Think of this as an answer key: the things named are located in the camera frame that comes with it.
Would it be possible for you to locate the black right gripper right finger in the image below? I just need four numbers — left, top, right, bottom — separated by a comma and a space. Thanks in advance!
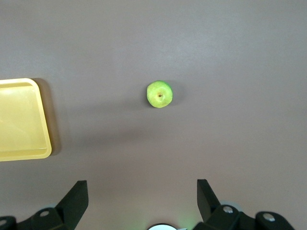
191, 178, 296, 230

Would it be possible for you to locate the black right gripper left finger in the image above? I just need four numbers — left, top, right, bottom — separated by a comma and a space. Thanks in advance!
0, 180, 89, 230

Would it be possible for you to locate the green apple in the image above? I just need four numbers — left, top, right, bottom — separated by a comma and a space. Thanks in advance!
146, 80, 174, 109

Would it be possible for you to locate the yellow plastic tray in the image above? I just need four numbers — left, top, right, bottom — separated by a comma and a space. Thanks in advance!
0, 78, 53, 162

